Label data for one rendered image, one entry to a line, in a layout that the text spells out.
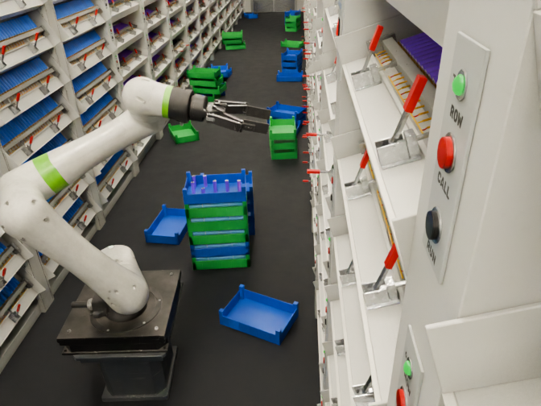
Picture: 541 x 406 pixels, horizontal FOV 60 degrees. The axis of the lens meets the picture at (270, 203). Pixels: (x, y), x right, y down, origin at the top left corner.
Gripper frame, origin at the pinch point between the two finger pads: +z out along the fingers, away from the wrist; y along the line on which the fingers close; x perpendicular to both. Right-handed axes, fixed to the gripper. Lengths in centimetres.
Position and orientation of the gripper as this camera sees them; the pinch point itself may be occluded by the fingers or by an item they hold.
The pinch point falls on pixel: (262, 120)
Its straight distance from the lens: 135.6
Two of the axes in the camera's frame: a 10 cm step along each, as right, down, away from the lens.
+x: 1.8, -8.4, -5.1
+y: -0.6, 5.1, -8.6
